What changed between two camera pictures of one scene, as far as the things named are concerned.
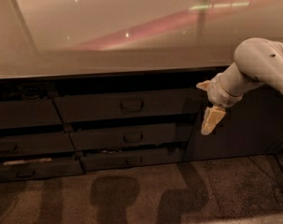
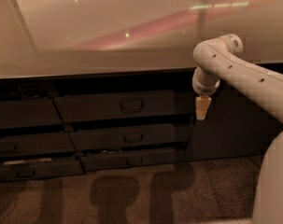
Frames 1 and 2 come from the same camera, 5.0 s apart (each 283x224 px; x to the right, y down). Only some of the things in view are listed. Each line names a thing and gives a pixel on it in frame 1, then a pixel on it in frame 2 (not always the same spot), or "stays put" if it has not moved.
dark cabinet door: [257, 125] stays put
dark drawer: [32, 145] stays put
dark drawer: [111, 161] stays put
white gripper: [216, 94] to [205, 88]
